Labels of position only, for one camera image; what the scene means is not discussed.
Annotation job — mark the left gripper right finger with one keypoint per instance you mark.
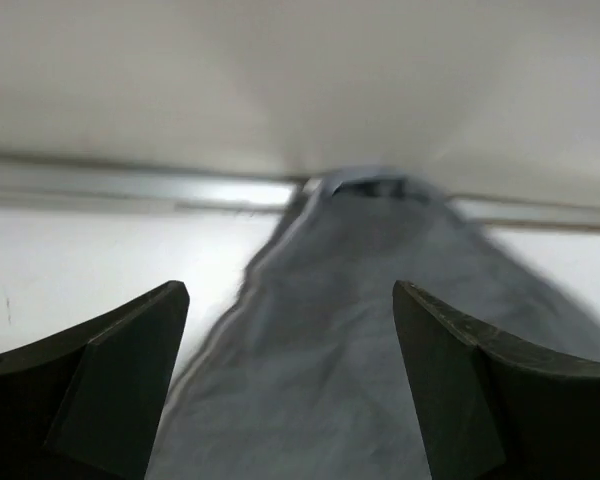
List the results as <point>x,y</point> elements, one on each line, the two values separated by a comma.
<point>491,405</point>

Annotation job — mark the grey striped cloth placemat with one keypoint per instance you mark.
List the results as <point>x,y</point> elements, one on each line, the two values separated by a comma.
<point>303,378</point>

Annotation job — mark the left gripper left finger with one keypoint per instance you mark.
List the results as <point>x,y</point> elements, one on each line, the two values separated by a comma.
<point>86,402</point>

